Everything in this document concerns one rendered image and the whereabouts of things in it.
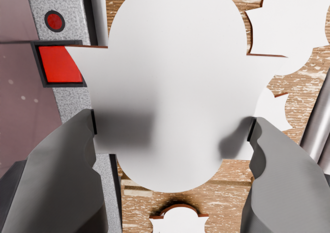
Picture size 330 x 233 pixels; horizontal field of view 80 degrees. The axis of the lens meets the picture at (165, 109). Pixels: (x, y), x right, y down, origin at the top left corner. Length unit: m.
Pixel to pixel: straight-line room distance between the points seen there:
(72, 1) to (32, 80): 1.25
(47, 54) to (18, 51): 1.19
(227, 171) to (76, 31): 0.38
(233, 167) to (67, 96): 0.35
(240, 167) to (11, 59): 1.47
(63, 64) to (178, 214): 0.36
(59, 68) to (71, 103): 0.07
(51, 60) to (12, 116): 1.44
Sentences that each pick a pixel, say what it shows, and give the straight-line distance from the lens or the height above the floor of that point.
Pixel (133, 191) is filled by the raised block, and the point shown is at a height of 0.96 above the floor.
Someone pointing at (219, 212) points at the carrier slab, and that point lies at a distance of 0.54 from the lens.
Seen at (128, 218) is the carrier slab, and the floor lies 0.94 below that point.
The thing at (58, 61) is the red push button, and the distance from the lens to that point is 0.38.
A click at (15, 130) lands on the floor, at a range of 1.86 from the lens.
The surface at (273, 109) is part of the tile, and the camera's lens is 0.39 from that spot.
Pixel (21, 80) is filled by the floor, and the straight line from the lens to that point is 1.63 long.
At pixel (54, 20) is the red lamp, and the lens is 0.38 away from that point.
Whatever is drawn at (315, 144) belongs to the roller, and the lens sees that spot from 0.51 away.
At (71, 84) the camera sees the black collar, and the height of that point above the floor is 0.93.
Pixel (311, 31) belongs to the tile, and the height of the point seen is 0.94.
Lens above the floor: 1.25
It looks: 65 degrees down
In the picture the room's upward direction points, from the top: 178 degrees counter-clockwise
